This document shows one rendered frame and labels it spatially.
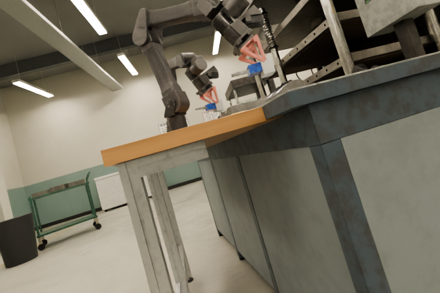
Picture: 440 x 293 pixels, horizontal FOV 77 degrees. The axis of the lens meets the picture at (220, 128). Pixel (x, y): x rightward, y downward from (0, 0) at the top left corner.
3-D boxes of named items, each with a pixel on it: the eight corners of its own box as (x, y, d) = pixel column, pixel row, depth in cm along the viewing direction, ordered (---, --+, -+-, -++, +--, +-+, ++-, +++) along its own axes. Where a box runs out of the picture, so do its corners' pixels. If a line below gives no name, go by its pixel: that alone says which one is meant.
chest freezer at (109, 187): (162, 191, 814) (154, 161, 821) (158, 195, 738) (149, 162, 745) (111, 207, 799) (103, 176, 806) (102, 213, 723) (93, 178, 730)
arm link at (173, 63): (197, 50, 130) (168, 63, 154) (180, 50, 125) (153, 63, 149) (201, 76, 131) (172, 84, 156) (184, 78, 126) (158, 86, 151)
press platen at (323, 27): (335, 21, 158) (332, 13, 159) (264, 80, 265) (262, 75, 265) (431, 2, 176) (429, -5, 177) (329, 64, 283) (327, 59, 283)
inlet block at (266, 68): (234, 82, 83) (229, 65, 84) (232, 86, 88) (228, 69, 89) (275, 70, 84) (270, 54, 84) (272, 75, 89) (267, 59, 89)
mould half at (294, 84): (235, 125, 118) (226, 96, 119) (222, 133, 143) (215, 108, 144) (332, 99, 130) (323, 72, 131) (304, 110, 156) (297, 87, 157)
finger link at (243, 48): (269, 58, 89) (249, 38, 89) (274, 50, 82) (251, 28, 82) (255, 72, 89) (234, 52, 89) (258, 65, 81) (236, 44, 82)
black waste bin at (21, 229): (-8, 274, 362) (-19, 227, 366) (16, 260, 409) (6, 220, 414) (29, 262, 366) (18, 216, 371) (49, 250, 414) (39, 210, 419)
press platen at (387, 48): (349, 62, 156) (346, 53, 157) (272, 104, 263) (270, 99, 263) (444, 38, 174) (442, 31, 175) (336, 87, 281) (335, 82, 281)
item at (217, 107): (198, 114, 126) (195, 103, 126) (195, 116, 130) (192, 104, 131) (224, 110, 130) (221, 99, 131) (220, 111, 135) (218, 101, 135)
